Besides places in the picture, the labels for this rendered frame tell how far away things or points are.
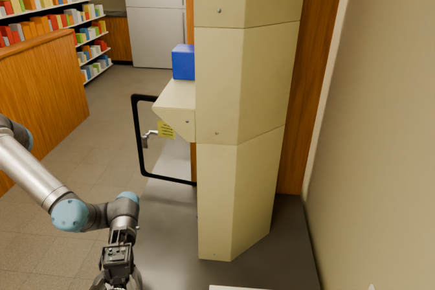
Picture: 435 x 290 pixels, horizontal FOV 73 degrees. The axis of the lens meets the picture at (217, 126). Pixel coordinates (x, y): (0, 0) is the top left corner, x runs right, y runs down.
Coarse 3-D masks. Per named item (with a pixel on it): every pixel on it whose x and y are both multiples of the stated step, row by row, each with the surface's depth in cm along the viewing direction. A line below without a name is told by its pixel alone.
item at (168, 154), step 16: (144, 112) 116; (144, 128) 120; (160, 128) 118; (160, 144) 121; (176, 144) 119; (192, 144) 117; (144, 160) 128; (160, 160) 125; (176, 160) 123; (192, 160) 121; (176, 176) 127; (192, 176) 125
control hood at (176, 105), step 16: (176, 80) 92; (192, 80) 92; (160, 96) 81; (176, 96) 81; (192, 96) 81; (160, 112) 75; (176, 112) 75; (192, 112) 74; (176, 128) 77; (192, 128) 77
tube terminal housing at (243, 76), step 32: (224, 32) 64; (256, 32) 66; (288, 32) 73; (224, 64) 68; (256, 64) 70; (288, 64) 78; (224, 96) 72; (256, 96) 75; (288, 96) 84; (224, 128) 76; (256, 128) 80; (224, 160) 80; (256, 160) 87; (224, 192) 86; (256, 192) 94; (224, 224) 92; (256, 224) 102; (224, 256) 100
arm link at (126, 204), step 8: (128, 192) 91; (120, 200) 88; (128, 200) 88; (136, 200) 90; (112, 208) 86; (120, 208) 85; (128, 208) 85; (136, 208) 88; (112, 216) 85; (128, 216) 83; (136, 216) 85
